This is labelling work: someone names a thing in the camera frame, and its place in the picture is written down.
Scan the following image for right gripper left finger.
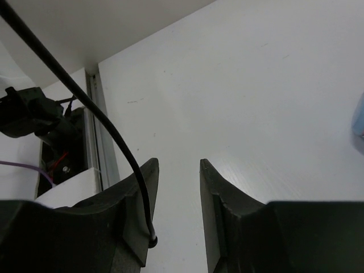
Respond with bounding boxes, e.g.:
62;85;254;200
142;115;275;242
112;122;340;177
1;175;158;272

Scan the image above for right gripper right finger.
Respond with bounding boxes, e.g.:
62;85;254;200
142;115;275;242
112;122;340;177
200;159;363;272

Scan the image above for black headphone audio cable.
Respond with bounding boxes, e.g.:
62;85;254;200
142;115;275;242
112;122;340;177
0;0;159;249

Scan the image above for pink blue cat-ear headphones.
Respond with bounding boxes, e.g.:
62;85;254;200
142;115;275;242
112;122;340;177
351;94;363;155

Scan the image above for aluminium front rail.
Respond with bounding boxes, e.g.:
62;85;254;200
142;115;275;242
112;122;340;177
86;73;120;190

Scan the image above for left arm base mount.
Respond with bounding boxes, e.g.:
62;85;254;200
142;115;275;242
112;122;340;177
40;107;88;185

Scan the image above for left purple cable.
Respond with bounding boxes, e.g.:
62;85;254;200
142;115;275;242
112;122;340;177
0;160;56;188

